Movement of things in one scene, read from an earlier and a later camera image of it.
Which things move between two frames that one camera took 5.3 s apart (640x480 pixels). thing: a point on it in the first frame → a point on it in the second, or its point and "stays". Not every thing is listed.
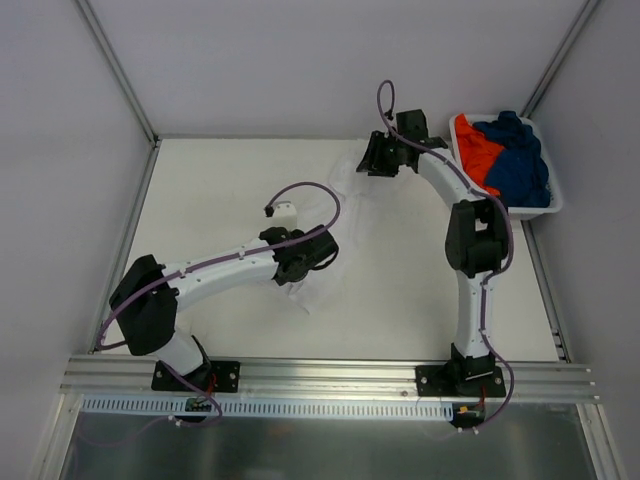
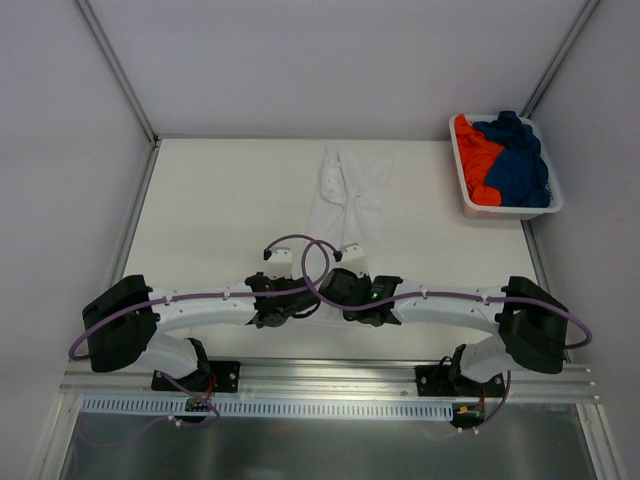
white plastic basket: [518, 213] stays
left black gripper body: [314, 248] → [288, 304]
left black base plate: [214, 376] stays
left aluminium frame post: [117, 68] stays
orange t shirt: [477, 150] stays
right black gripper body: [382, 154] → [335, 288]
